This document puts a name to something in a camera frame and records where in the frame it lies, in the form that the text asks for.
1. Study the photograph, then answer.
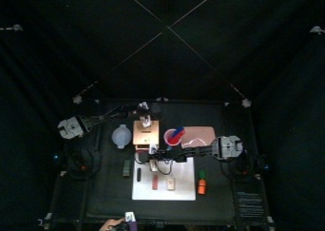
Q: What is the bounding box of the diagonal brace wire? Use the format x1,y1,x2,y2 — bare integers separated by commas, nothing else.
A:
76,0,224,99

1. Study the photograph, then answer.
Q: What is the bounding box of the white cutting board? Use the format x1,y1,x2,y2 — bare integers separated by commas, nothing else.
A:
131,156,196,202

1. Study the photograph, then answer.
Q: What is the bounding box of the green striped block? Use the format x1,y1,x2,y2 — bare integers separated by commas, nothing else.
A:
121,159,132,178

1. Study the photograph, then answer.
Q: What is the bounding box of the red-handled toy utensil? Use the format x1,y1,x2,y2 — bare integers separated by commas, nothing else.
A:
170,131,187,144

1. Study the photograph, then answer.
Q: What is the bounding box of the diagonal wire with turnbuckle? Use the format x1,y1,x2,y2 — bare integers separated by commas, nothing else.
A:
116,0,248,103

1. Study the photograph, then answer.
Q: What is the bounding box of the wooden block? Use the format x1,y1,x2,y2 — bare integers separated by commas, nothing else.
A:
132,120,161,146

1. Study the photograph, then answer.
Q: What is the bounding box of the red toy block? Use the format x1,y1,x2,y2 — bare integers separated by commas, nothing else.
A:
151,173,160,191

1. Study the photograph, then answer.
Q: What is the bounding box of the white toy block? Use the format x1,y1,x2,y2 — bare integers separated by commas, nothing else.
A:
164,177,176,191

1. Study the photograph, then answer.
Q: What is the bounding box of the red plastic cup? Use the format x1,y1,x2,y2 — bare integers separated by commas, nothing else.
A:
161,128,187,146

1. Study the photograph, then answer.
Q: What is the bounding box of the white card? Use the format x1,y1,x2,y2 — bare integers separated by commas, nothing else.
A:
123,211,137,223

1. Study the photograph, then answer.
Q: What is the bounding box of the person's hand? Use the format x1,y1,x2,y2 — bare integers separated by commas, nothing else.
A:
97,218,127,231

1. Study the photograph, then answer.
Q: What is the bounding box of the pink board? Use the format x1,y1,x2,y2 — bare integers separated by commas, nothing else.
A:
179,125,216,149

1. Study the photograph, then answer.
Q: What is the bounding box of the orange toy carrot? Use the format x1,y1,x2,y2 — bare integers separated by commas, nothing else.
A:
196,169,208,196

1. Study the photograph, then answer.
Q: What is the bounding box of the black cable bundle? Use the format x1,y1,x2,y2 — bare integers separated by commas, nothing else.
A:
227,154,263,183
63,143,101,181

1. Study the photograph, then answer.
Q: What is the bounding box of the white text sticker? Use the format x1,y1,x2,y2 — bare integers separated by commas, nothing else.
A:
235,191,266,220

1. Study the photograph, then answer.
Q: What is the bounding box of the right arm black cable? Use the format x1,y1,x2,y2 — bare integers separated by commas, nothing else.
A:
157,160,174,176

